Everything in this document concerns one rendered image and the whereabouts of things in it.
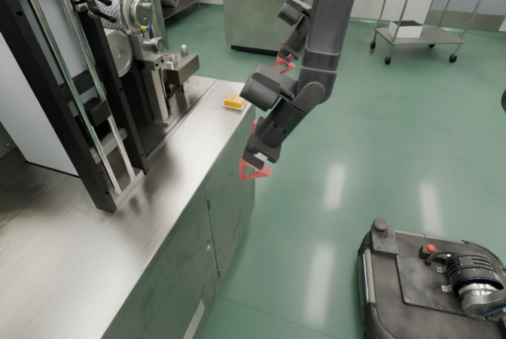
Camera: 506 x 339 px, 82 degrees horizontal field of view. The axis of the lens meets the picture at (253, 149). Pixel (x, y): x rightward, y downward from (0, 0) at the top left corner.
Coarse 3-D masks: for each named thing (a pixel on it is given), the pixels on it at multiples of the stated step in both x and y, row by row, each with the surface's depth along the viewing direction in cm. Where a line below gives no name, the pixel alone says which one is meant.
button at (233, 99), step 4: (228, 96) 112; (232, 96) 112; (236, 96) 112; (224, 100) 110; (228, 100) 110; (232, 100) 110; (236, 100) 110; (240, 100) 110; (244, 100) 111; (224, 104) 111; (228, 104) 110; (232, 104) 110; (236, 104) 109; (240, 104) 109
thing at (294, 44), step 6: (294, 30) 93; (294, 36) 93; (300, 36) 92; (288, 42) 95; (294, 42) 94; (300, 42) 94; (282, 48) 94; (288, 48) 95; (294, 48) 95; (300, 48) 96; (294, 54) 94
